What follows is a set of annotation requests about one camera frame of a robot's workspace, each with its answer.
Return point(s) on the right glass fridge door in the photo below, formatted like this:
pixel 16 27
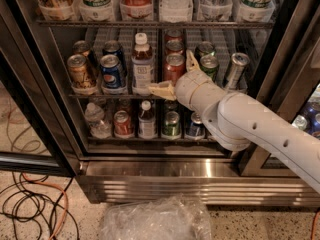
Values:
pixel 284 71

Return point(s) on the blue can bottom shelf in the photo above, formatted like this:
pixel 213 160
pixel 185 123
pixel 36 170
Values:
pixel 195 128

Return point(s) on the brown tea bottle shelf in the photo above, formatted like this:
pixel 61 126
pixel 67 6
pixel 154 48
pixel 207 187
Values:
pixel 147 121
pixel 142 65

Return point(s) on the steel fridge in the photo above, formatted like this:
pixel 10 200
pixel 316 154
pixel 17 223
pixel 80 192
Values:
pixel 128 168

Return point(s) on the left glass fridge door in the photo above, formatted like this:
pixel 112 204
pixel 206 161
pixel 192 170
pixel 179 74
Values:
pixel 34 134

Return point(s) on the red coke can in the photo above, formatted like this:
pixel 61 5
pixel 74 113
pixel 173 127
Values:
pixel 174 46
pixel 173 34
pixel 174 67

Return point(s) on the clear water bottle bottom shelf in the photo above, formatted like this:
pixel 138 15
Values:
pixel 95 117

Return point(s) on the red coke can front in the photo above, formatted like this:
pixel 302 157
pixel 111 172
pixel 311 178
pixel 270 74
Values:
pixel 174 67

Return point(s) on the blue pepsi can rear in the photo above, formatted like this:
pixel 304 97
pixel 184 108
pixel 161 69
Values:
pixel 113 47

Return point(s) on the gold can front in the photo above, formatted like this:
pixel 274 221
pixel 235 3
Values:
pixel 81 72

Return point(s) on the glass fridge door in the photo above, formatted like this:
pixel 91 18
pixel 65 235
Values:
pixel 284 71
pixel 34 134

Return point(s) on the gold can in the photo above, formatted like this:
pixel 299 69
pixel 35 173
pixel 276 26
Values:
pixel 81 72
pixel 83 47

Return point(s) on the clear plastic bag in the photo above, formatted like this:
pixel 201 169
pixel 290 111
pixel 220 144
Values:
pixel 173 218

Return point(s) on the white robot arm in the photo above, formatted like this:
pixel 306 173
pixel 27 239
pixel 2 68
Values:
pixel 235 120

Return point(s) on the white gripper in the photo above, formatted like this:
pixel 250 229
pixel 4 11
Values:
pixel 187 86

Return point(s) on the blue pepsi can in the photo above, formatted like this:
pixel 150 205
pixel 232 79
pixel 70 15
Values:
pixel 112 72
pixel 113 47

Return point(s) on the green can bottom shelf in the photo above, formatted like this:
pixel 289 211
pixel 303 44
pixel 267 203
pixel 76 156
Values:
pixel 171 124

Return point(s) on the brown tea bottle bottom shelf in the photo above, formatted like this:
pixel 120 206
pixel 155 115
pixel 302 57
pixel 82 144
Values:
pixel 147 121

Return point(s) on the red coke can rear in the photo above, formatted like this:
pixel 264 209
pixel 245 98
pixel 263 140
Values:
pixel 173 34

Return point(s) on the red can bottom shelf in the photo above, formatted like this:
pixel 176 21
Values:
pixel 122 123

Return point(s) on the blue can behind door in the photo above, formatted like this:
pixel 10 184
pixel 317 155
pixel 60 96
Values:
pixel 311 111

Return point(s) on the green can front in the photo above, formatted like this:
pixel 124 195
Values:
pixel 209 64

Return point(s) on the blue pepsi can front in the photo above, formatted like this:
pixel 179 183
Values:
pixel 112 72

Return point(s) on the gold can rear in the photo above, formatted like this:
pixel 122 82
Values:
pixel 83 47

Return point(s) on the brown tea bottle middle shelf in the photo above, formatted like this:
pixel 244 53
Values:
pixel 142 65

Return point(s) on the green can rear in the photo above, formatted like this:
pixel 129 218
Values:
pixel 204 48

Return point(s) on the silver slim can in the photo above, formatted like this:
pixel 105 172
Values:
pixel 236 67

